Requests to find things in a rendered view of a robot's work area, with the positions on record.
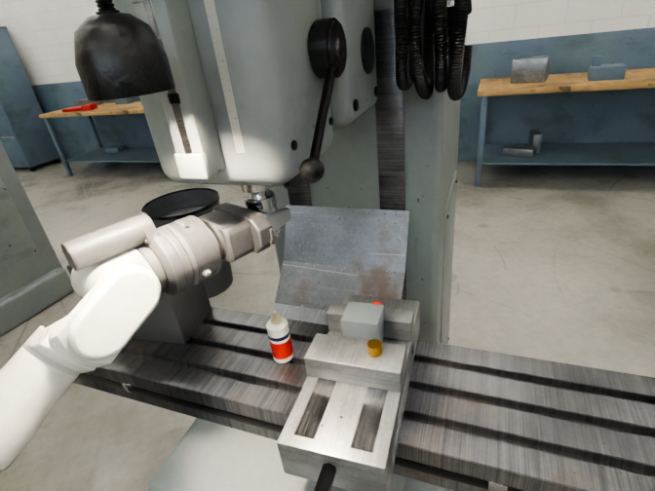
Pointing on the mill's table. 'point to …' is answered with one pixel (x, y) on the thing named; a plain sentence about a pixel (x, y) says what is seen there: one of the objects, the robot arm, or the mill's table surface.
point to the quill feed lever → (327, 56)
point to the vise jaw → (356, 362)
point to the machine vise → (352, 412)
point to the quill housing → (250, 89)
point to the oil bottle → (280, 338)
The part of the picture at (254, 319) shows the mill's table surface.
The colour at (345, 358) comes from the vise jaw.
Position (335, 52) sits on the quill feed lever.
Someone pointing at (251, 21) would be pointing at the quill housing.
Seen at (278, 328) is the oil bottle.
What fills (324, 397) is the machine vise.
